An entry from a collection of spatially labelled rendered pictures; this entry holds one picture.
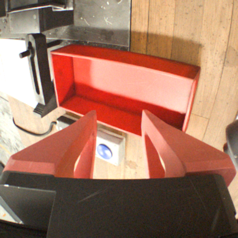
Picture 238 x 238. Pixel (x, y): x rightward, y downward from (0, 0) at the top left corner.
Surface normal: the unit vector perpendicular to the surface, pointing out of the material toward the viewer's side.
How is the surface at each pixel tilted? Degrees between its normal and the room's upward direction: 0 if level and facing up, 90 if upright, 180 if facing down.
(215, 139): 0
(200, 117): 0
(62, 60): 90
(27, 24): 0
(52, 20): 90
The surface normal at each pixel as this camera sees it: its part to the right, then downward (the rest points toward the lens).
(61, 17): 0.87, 0.29
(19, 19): -0.50, 0.49
